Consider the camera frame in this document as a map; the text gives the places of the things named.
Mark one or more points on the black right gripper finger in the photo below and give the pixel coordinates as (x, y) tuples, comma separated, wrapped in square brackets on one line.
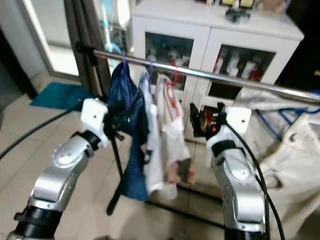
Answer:
[(221, 110), (197, 119)]

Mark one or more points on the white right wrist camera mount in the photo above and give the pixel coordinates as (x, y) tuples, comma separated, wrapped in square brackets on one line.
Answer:
[(239, 119)]

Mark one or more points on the purple hanger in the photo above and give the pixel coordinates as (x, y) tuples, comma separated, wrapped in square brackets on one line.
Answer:
[(124, 65), (150, 70)]

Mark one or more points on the beige garment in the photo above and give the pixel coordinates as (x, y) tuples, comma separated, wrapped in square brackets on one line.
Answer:
[(300, 150)]

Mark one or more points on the plain white shirt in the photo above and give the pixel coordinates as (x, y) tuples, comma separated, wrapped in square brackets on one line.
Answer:
[(155, 170)]

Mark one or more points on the white framed glass door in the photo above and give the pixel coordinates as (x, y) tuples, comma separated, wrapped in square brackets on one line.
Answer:
[(45, 30)]

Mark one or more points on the silver rail black clothes rack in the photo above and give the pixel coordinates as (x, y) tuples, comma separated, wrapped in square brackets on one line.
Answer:
[(205, 72)]

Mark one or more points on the black desk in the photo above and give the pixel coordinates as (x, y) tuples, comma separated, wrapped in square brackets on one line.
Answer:
[(10, 70)]

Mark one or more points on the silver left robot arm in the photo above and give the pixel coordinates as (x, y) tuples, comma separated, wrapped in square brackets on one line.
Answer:
[(65, 160)]

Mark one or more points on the white glass door cabinet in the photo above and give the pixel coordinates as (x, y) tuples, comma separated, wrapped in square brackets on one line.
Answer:
[(180, 25)]

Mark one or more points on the small black gadget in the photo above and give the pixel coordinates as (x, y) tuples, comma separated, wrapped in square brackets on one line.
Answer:
[(237, 15)]

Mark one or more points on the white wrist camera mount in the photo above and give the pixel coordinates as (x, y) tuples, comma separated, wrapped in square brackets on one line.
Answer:
[(239, 119), (94, 115)]

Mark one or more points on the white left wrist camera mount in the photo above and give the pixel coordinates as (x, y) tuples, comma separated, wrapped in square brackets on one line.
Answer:
[(94, 115)]

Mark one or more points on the grey curtain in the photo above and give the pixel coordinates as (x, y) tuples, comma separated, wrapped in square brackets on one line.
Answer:
[(82, 30)]

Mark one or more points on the red hanger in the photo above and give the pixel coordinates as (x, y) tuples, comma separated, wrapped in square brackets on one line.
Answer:
[(176, 74)]

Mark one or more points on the teal floor mat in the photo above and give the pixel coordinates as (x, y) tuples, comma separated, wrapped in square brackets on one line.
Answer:
[(60, 95)]

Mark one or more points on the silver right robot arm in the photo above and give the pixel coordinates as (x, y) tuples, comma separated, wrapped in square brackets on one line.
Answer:
[(240, 185)]

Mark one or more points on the blue denim garment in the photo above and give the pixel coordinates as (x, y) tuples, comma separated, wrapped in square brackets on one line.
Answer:
[(132, 175)]

